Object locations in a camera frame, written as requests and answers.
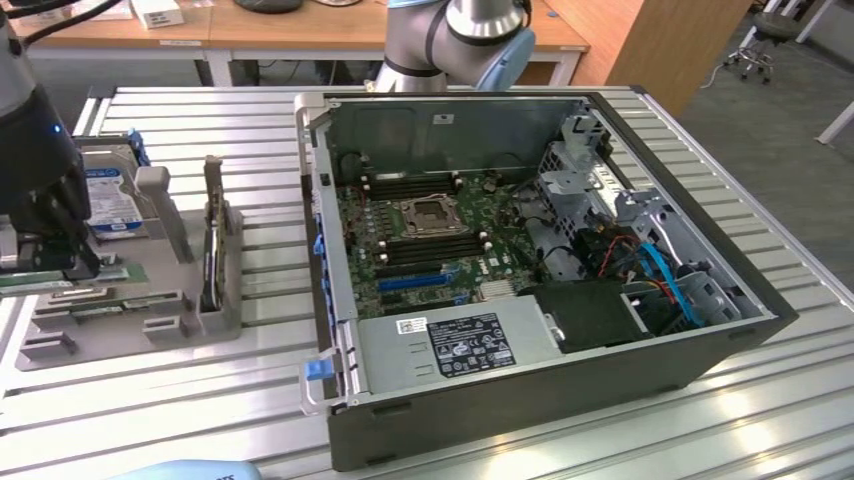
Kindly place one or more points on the blue case latch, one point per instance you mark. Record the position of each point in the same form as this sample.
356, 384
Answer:
315, 372

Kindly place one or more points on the black fan shroud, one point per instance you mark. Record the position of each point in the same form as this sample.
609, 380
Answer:
587, 315

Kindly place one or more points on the silver disk bay bracket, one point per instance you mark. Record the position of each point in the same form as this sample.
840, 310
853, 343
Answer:
707, 295

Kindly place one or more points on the wooden cabinet panel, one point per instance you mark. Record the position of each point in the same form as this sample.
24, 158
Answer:
674, 45

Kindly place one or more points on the black round object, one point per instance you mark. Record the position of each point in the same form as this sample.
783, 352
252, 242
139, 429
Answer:
267, 5

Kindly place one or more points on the wooden desk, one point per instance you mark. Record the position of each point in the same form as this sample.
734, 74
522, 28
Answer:
300, 30

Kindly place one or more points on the white table leg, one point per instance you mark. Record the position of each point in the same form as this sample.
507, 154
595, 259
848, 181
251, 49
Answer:
837, 122

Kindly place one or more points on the black stool with castors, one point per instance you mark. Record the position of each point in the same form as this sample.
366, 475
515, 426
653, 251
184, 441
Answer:
767, 35

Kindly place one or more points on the white box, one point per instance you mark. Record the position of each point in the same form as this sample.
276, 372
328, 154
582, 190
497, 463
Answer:
155, 14

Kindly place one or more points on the silver power supply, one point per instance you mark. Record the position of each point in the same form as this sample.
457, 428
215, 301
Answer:
401, 360

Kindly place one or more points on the black graphics card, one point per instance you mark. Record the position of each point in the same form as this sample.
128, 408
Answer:
214, 240

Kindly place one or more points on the black RAM slot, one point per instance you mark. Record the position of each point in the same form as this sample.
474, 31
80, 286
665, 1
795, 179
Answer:
417, 191
437, 250
434, 244
414, 181
433, 239
439, 256
415, 186
414, 176

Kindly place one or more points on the green RAM stick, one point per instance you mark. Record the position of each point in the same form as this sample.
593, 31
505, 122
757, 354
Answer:
127, 274
100, 307

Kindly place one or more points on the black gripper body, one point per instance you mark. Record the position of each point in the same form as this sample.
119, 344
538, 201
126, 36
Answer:
40, 165

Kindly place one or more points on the hard disk with blue rails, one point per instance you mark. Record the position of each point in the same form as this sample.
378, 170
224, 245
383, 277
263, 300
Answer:
110, 200

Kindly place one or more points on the green motherboard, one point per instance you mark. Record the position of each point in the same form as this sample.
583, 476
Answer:
497, 250

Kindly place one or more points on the grey parts rack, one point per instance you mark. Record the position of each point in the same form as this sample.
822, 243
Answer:
167, 320

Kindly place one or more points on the black open PC case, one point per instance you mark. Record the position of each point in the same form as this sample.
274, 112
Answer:
534, 400

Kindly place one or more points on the black expansion slot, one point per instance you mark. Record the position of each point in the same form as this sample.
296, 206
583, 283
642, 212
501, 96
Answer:
407, 272

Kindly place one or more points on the CPU socket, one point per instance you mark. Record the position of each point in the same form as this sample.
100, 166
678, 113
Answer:
430, 215

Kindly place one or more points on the silver chipset heat sink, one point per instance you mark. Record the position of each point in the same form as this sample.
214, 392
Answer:
499, 289

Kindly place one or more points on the blue expansion slot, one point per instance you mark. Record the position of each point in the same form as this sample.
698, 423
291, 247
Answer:
414, 283

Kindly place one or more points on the silver disk bay cage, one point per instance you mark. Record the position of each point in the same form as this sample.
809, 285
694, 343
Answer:
567, 200

